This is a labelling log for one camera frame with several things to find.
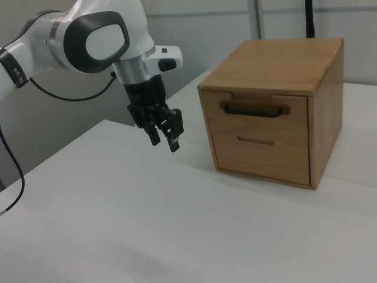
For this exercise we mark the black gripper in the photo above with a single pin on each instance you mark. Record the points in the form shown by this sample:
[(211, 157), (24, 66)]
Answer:
[(144, 92)]

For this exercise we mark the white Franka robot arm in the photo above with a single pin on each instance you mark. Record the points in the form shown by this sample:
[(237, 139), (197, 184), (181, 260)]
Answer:
[(100, 38)]

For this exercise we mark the wooden drawer with cutout grip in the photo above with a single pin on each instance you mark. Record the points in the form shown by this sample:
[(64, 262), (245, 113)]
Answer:
[(265, 159)]

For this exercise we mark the wooden cabinet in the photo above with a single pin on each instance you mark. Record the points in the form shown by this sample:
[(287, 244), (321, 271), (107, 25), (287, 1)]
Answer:
[(324, 118)]

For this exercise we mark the grey partition post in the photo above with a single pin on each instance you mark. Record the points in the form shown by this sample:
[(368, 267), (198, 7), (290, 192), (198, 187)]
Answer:
[(258, 17)]

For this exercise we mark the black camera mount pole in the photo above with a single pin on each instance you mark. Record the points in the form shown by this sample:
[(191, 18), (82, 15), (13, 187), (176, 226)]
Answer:
[(310, 17)]

